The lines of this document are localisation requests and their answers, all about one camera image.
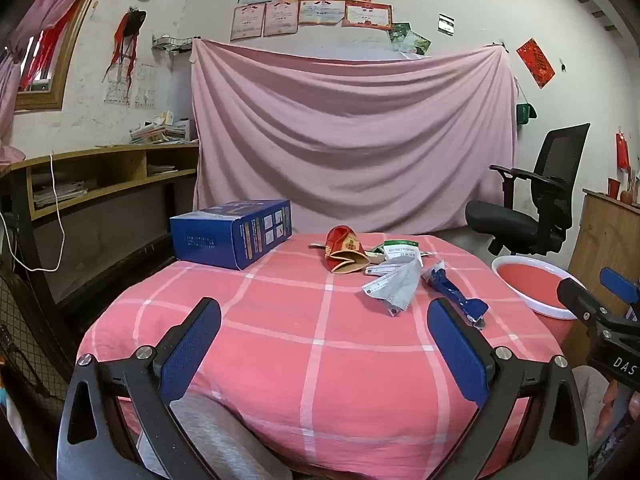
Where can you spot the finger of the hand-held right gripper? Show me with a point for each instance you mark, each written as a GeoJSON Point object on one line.
{"type": "Point", "coordinates": [577, 297]}
{"type": "Point", "coordinates": [620, 284]}

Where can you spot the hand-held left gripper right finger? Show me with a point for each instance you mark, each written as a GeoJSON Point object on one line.
{"type": "Point", "coordinates": [457, 355]}

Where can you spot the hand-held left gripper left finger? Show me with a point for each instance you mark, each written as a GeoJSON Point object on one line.
{"type": "Point", "coordinates": [192, 355]}

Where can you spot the red bin with white rim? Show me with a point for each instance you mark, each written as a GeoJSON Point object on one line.
{"type": "Point", "coordinates": [530, 280]}

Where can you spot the blue plastic wrapper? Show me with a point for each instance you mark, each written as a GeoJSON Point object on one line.
{"type": "Point", "coordinates": [450, 290]}

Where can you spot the grey plastic packet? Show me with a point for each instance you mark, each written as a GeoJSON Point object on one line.
{"type": "Point", "coordinates": [395, 287]}

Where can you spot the white green packet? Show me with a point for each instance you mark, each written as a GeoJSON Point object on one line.
{"type": "Point", "coordinates": [400, 252]}

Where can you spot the red gold pouch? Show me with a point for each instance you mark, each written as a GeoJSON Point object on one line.
{"type": "Point", "coordinates": [345, 247]}

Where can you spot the person's right hand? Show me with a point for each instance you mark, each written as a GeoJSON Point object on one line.
{"type": "Point", "coordinates": [617, 405]}

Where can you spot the person's grey trouser leg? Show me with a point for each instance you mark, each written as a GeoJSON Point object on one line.
{"type": "Point", "coordinates": [210, 435]}
{"type": "Point", "coordinates": [592, 400]}

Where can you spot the small orange pot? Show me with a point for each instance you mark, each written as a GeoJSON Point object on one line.
{"type": "Point", "coordinates": [626, 197]}

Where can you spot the red cup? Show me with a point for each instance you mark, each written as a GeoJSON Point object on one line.
{"type": "Point", "coordinates": [613, 189]}

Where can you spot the black office chair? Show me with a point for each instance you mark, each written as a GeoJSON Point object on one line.
{"type": "Point", "coordinates": [500, 220]}

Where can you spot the pink checked tablecloth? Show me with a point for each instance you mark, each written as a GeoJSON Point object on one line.
{"type": "Point", "coordinates": [300, 320]}

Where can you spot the blue cardboard box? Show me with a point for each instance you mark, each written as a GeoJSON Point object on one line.
{"type": "Point", "coordinates": [225, 240]}

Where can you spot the red hanging ornament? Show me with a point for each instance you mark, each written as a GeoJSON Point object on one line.
{"type": "Point", "coordinates": [622, 152]}

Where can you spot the pile of shelf papers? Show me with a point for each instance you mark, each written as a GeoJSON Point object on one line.
{"type": "Point", "coordinates": [161, 170]}
{"type": "Point", "coordinates": [60, 195]}

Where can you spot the green hanging bag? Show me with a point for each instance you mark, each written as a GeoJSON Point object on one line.
{"type": "Point", "coordinates": [524, 113]}

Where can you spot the wooden shelf desk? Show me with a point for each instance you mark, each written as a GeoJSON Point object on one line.
{"type": "Point", "coordinates": [120, 160]}

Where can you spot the stack of books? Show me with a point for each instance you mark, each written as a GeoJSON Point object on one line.
{"type": "Point", "coordinates": [160, 132]}

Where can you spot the pink hanging sheet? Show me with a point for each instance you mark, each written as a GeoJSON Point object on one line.
{"type": "Point", "coordinates": [350, 135]}

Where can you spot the green photo print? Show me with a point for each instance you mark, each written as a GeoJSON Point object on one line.
{"type": "Point", "coordinates": [397, 34]}
{"type": "Point", "coordinates": [419, 44]}

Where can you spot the red window cloth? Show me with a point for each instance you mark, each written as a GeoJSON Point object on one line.
{"type": "Point", "coordinates": [47, 47]}

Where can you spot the pink curtain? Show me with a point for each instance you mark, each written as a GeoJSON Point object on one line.
{"type": "Point", "coordinates": [50, 0]}

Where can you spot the red paper wall hanging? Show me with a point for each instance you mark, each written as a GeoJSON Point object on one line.
{"type": "Point", "coordinates": [535, 62]}

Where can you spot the wall calendar sheets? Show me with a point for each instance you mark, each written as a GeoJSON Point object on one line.
{"type": "Point", "coordinates": [142, 87]}

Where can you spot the black white wall card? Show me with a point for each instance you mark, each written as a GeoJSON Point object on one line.
{"type": "Point", "coordinates": [446, 24]}

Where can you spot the wooden window frame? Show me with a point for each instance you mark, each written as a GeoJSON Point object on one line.
{"type": "Point", "coordinates": [65, 75]}

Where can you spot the red tassel wall decoration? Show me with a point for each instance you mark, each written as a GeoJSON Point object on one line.
{"type": "Point", "coordinates": [127, 35]}

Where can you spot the group of wall certificates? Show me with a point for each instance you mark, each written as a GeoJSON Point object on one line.
{"type": "Point", "coordinates": [310, 5]}

